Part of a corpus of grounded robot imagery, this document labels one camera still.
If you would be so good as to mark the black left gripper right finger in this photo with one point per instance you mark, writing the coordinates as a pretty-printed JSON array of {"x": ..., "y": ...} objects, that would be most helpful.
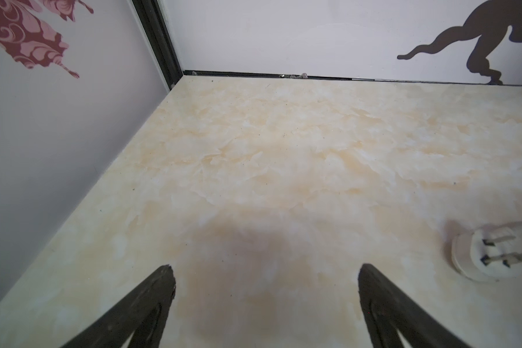
[{"x": 391, "y": 315}]

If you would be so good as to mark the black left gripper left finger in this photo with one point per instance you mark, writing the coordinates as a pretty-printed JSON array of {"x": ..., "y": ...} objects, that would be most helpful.
[{"x": 138, "y": 319}]

